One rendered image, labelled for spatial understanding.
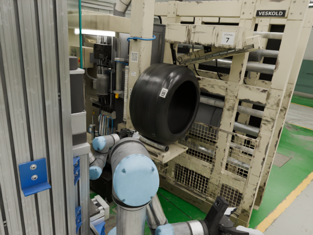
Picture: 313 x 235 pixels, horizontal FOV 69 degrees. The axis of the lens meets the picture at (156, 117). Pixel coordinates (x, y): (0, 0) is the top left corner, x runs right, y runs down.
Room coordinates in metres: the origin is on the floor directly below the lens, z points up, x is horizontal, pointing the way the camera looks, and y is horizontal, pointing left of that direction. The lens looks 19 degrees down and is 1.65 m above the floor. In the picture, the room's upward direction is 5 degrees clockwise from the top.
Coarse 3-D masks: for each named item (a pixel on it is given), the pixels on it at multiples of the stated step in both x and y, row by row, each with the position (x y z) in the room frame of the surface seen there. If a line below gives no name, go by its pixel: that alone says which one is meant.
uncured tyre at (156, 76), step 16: (160, 64) 1.68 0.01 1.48; (144, 80) 1.54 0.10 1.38; (160, 80) 1.48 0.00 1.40; (176, 80) 1.50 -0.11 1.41; (192, 80) 1.67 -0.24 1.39; (144, 96) 1.47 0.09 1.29; (176, 96) 1.98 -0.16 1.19; (192, 96) 1.88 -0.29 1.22; (144, 112) 1.44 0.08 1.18; (160, 112) 1.41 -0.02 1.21; (176, 112) 1.93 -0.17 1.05; (192, 112) 1.78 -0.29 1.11; (144, 128) 1.48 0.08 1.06; (160, 128) 1.42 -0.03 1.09; (176, 128) 1.80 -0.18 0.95
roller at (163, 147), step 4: (140, 136) 1.65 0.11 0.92; (144, 136) 1.64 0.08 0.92; (144, 140) 1.61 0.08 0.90; (148, 140) 1.59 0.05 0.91; (152, 140) 1.58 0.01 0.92; (152, 144) 1.56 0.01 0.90; (156, 144) 1.54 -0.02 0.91; (160, 144) 1.53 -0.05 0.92; (160, 148) 1.52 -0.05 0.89; (164, 148) 1.49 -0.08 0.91; (168, 148) 1.51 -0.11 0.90
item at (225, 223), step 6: (204, 222) 0.62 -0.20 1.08; (222, 222) 0.63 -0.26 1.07; (228, 222) 0.63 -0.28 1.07; (204, 228) 0.60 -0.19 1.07; (216, 228) 0.62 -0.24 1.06; (222, 228) 0.61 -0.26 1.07; (204, 234) 0.59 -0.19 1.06; (210, 234) 0.61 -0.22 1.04; (216, 234) 0.62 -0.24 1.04; (222, 234) 0.60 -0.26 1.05; (228, 234) 0.61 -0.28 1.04
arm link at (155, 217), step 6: (126, 138) 0.62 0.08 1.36; (132, 138) 0.63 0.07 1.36; (156, 198) 0.68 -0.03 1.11; (150, 204) 0.65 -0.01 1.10; (156, 204) 0.67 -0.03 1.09; (150, 210) 0.65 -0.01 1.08; (156, 210) 0.67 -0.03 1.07; (162, 210) 0.69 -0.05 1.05; (150, 216) 0.66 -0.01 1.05; (156, 216) 0.66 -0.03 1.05; (162, 216) 0.68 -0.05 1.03; (150, 222) 0.66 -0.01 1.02; (156, 222) 0.66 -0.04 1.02; (162, 222) 0.67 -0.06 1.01; (150, 228) 0.68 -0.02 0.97
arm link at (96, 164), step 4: (92, 156) 1.04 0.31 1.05; (92, 160) 1.02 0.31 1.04; (96, 160) 1.04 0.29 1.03; (100, 160) 1.08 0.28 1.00; (92, 164) 1.02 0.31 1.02; (96, 164) 1.03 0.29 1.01; (100, 164) 1.05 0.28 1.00; (92, 168) 0.99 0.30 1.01; (96, 168) 1.00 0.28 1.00; (100, 168) 1.02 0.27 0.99; (92, 172) 0.99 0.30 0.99; (96, 172) 0.99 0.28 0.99; (100, 172) 1.01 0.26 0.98; (92, 176) 0.99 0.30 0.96; (96, 176) 0.99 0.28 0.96
